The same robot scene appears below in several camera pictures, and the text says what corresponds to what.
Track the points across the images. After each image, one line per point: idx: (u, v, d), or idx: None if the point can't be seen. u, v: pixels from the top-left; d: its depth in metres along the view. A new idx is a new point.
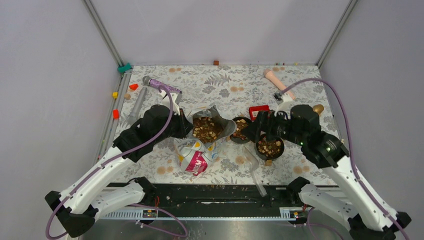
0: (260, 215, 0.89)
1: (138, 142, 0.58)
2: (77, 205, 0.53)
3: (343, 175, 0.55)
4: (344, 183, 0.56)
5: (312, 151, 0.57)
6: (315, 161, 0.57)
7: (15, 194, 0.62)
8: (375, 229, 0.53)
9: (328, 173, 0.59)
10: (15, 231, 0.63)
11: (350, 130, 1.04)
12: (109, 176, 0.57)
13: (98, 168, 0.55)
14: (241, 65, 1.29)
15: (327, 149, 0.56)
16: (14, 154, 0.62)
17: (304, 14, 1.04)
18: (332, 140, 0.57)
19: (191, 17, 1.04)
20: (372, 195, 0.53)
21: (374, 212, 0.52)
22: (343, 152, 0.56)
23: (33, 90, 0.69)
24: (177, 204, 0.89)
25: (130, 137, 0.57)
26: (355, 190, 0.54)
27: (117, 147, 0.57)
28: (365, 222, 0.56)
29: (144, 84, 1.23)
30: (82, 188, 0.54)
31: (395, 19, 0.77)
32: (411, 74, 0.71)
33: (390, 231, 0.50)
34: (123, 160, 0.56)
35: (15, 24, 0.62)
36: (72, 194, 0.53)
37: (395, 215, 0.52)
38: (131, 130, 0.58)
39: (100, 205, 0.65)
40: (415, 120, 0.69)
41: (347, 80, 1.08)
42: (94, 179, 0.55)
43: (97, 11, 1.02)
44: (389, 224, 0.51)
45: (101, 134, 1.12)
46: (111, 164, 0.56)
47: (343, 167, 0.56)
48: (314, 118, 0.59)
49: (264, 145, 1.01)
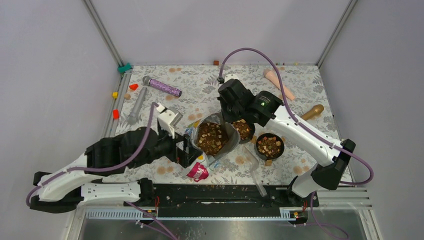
0: (260, 215, 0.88)
1: (108, 159, 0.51)
2: (43, 197, 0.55)
3: (283, 123, 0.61)
4: (287, 130, 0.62)
5: (250, 112, 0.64)
6: (256, 119, 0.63)
7: (15, 194, 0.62)
8: (328, 164, 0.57)
9: (272, 127, 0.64)
10: (15, 231, 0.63)
11: (350, 130, 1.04)
12: (75, 181, 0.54)
13: (63, 172, 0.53)
14: (241, 65, 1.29)
15: (262, 105, 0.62)
16: (14, 155, 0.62)
17: (304, 14, 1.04)
18: (265, 97, 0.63)
19: (190, 17, 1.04)
20: (315, 133, 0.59)
21: (321, 147, 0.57)
22: (278, 103, 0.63)
23: (34, 90, 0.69)
24: (177, 205, 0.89)
25: (101, 150, 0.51)
26: (297, 132, 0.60)
27: (87, 156, 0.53)
28: (320, 162, 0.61)
29: (144, 84, 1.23)
30: (49, 183, 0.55)
31: (394, 20, 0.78)
32: (411, 74, 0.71)
33: (340, 160, 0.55)
34: (84, 174, 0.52)
35: (15, 24, 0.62)
36: (43, 185, 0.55)
37: (340, 144, 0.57)
38: (106, 143, 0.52)
39: (88, 194, 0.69)
40: (415, 120, 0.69)
41: (347, 79, 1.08)
42: (59, 180, 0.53)
43: (97, 11, 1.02)
44: (337, 153, 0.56)
45: (101, 134, 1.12)
46: (75, 173, 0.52)
47: (281, 116, 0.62)
48: (236, 86, 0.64)
49: (264, 145, 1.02)
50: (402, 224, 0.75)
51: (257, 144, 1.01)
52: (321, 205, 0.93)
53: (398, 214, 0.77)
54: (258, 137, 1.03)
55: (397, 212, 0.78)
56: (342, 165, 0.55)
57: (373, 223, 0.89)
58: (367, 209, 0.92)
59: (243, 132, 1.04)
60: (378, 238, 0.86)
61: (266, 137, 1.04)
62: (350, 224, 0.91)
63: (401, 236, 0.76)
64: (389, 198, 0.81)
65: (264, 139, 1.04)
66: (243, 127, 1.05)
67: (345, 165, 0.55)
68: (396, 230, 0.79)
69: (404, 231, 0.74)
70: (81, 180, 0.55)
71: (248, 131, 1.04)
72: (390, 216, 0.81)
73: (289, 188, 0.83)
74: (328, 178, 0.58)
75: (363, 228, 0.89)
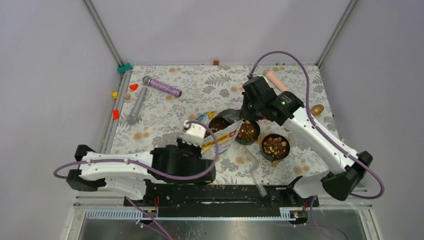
0: (260, 215, 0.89)
1: (169, 167, 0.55)
2: (87, 174, 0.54)
3: (300, 124, 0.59)
4: (303, 132, 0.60)
5: (270, 110, 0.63)
6: (274, 117, 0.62)
7: (13, 195, 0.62)
8: (339, 173, 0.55)
9: (288, 127, 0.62)
10: (13, 230, 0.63)
11: (350, 129, 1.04)
12: (126, 173, 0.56)
13: (123, 160, 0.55)
14: (241, 65, 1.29)
15: (282, 104, 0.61)
16: (13, 156, 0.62)
17: (304, 14, 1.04)
18: (288, 97, 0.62)
19: (190, 17, 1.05)
20: (331, 139, 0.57)
21: (335, 154, 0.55)
22: (299, 104, 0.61)
23: (34, 90, 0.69)
24: (177, 205, 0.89)
25: (167, 157, 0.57)
26: (312, 135, 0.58)
27: (152, 156, 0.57)
28: (331, 169, 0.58)
29: (144, 84, 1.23)
30: (101, 164, 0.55)
31: (394, 20, 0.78)
32: (411, 74, 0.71)
33: (352, 170, 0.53)
34: (144, 172, 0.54)
35: (14, 24, 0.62)
36: (90, 163, 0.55)
37: (355, 154, 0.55)
38: (172, 151, 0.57)
39: (110, 182, 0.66)
40: (415, 120, 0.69)
41: (347, 79, 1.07)
42: (114, 165, 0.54)
43: (96, 12, 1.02)
44: (351, 163, 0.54)
45: (101, 134, 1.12)
46: (134, 167, 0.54)
47: (299, 117, 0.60)
48: (259, 83, 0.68)
49: (270, 146, 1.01)
50: (402, 224, 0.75)
51: (263, 145, 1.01)
52: (320, 205, 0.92)
53: (398, 215, 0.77)
54: (264, 138, 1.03)
55: (397, 212, 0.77)
56: (353, 176, 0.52)
57: (373, 224, 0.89)
58: (367, 209, 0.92)
59: (248, 134, 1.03)
60: (377, 238, 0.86)
61: (271, 138, 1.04)
62: (350, 224, 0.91)
63: (401, 236, 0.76)
64: (389, 198, 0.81)
65: (269, 140, 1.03)
66: (248, 129, 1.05)
67: (357, 176, 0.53)
68: (396, 230, 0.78)
69: (405, 231, 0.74)
70: (131, 175, 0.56)
71: (253, 133, 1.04)
72: (391, 216, 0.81)
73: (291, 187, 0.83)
74: (336, 188, 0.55)
75: (363, 229, 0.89)
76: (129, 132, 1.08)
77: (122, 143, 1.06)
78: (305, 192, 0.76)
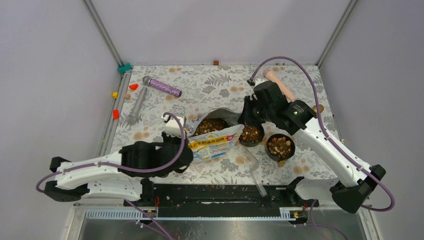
0: (260, 215, 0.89)
1: (139, 163, 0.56)
2: (62, 183, 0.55)
3: (313, 136, 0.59)
4: (315, 144, 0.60)
5: (282, 118, 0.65)
6: (286, 126, 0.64)
7: (13, 195, 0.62)
8: (352, 186, 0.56)
9: (300, 137, 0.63)
10: (13, 230, 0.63)
11: (350, 129, 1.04)
12: (101, 175, 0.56)
13: (93, 164, 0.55)
14: (241, 65, 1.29)
15: (294, 114, 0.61)
16: (13, 155, 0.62)
17: (304, 14, 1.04)
18: (301, 106, 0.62)
19: (190, 17, 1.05)
20: (344, 152, 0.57)
21: (348, 167, 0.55)
22: (311, 114, 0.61)
23: (34, 89, 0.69)
24: (177, 205, 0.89)
25: (136, 153, 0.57)
26: (325, 147, 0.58)
27: (122, 154, 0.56)
28: (343, 181, 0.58)
29: (144, 84, 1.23)
30: (74, 171, 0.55)
31: (395, 20, 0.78)
32: (411, 74, 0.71)
33: (365, 184, 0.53)
34: (116, 171, 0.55)
35: (14, 24, 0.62)
36: (64, 172, 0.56)
37: (368, 168, 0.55)
38: (143, 147, 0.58)
39: (94, 187, 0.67)
40: (415, 119, 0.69)
41: (347, 79, 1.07)
42: (86, 170, 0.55)
43: (97, 11, 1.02)
44: (364, 177, 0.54)
45: (101, 134, 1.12)
46: (106, 168, 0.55)
47: (312, 128, 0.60)
48: (273, 89, 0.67)
49: (275, 146, 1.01)
50: (402, 224, 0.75)
51: (269, 146, 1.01)
52: (320, 205, 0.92)
53: (398, 215, 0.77)
54: (268, 139, 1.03)
55: (398, 212, 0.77)
56: (366, 190, 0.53)
57: (373, 224, 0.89)
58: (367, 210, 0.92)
59: (252, 136, 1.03)
60: (377, 238, 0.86)
61: (275, 138, 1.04)
62: (350, 224, 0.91)
63: (401, 236, 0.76)
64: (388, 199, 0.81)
65: (274, 140, 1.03)
66: (252, 131, 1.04)
67: (369, 190, 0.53)
68: (397, 231, 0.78)
69: (405, 231, 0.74)
70: (107, 176, 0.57)
71: (257, 134, 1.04)
72: (391, 216, 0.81)
73: (292, 187, 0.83)
74: (347, 199, 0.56)
75: (363, 229, 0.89)
76: (129, 132, 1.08)
77: (122, 143, 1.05)
78: (306, 194, 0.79)
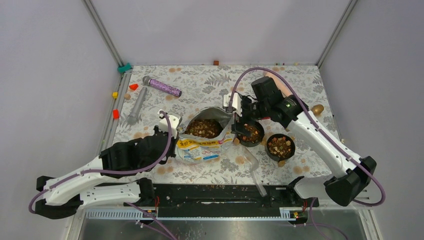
0: (260, 215, 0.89)
1: (121, 162, 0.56)
2: (51, 200, 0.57)
3: (304, 126, 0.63)
4: (306, 134, 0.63)
5: (276, 111, 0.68)
6: (279, 119, 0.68)
7: (14, 195, 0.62)
8: (341, 176, 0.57)
9: (293, 129, 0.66)
10: (13, 229, 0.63)
11: (351, 129, 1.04)
12: (88, 184, 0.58)
13: (77, 174, 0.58)
14: (241, 65, 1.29)
15: (287, 106, 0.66)
16: (13, 155, 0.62)
17: (304, 14, 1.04)
18: (292, 100, 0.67)
19: (190, 17, 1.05)
20: (333, 142, 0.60)
21: (336, 157, 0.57)
22: (301, 109, 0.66)
23: (33, 89, 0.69)
24: (177, 205, 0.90)
25: (117, 154, 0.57)
26: (314, 137, 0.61)
27: (102, 159, 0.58)
28: (334, 173, 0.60)
29: (144, 84, 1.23)
30: (60, 186, 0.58)
31: (394, 19, 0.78)
32: (411, 74, 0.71)
33: (354, 174, 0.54)
34: (100, 176, 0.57)
35: (14, 23, 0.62)
36: (51, 188, 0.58)
37: (358, 159, 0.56)
38: (121, 146, 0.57)
39: (87, 198, 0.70)
40: (416, 119, 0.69)
41: (347, 79, 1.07)
42: (71, 182, 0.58)
43: (97, 11, 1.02)
44: (352, 167, 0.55)
45: (101, 134, 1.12)
46: (89, 175, 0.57)
47: (303, 120, 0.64)
48: (268, 84, 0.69)
49: (275, 146, 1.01)
50: (403, 224, 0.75)
51: (269, 146, 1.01)
52: (320, 205, 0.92)
53: (398, 215, 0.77)
54: (268, 139, 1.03)
55: (398, 212, 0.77)
56: (355, 179, 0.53)
57: (373, 224, 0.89)
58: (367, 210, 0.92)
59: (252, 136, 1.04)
60: (378, 238, 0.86)
61: (275, 138, 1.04)
62: (350, 224, 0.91)
63: (402, 236, 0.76)
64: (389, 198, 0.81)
65: (274, 140, 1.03)
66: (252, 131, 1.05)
67: (357, 181, 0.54)
68: (397, 230, 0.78)
69: (405, 230, 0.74)
70: (93, 183, 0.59)
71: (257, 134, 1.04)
72: (391, 216, 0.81)
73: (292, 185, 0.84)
74: (338, 190, 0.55)
75: (363, 228, 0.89)
76: (129, 132, 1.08)
77: None
78: (306, 193, 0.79)
